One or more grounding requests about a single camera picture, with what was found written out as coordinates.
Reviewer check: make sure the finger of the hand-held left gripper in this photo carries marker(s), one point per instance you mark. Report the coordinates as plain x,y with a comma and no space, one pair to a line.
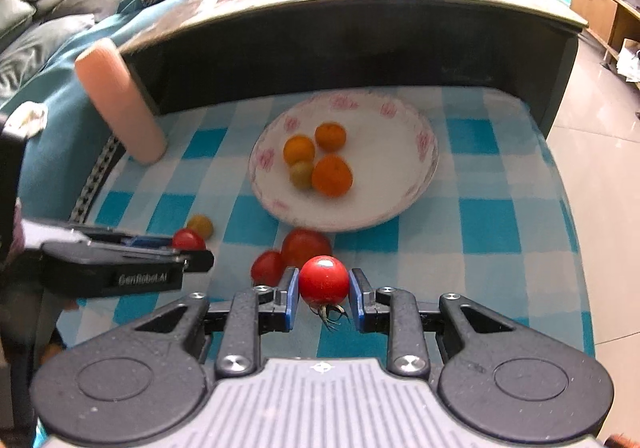
197,262
100,234

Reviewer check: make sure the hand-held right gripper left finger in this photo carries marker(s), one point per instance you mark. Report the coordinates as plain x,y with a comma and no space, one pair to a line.
292,300

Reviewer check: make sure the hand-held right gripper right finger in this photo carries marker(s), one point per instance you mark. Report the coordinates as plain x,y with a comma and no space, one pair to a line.
355,300

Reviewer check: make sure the small red tomato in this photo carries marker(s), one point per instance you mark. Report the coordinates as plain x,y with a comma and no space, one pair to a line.
267,268
187,239

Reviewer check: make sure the red tomato with stem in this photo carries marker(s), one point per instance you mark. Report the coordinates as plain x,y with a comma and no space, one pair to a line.
324,284

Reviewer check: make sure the yellow-orange cherry tomato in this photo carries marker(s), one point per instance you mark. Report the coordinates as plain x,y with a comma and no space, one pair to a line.
201,224

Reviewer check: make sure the large red tomato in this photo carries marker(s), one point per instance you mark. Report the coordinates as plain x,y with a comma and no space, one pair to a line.
305,245

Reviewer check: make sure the green-yellow kumquat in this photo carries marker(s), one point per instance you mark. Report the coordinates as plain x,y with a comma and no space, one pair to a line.
301,174

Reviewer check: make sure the large orange tangerine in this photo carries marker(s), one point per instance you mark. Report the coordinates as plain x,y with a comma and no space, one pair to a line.
332,176

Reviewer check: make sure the white floral plate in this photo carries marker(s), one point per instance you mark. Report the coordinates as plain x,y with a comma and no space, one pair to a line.
380,168

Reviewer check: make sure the small orange kumquat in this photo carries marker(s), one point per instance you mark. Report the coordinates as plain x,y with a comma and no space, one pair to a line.
299,148
330,136

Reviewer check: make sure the teal blanket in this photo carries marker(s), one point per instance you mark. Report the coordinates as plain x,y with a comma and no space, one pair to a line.
60,113

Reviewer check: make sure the pink ribbed cylinder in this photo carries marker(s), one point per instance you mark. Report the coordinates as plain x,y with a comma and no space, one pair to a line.
125,103

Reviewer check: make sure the crumpled white cloth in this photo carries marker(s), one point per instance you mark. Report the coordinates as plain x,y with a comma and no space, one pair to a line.
27,121

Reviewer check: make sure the blue white checkered tablecloth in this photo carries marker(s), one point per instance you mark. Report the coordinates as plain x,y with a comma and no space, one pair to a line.
500,168

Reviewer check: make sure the dark coffee table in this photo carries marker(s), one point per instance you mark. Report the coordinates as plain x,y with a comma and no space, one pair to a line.
350,48

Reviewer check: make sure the white plastic bag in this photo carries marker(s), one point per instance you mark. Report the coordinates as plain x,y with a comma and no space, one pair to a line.
630,58

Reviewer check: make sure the wooden shelf unit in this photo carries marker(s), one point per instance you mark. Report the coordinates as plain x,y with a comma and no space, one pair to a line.
600,8

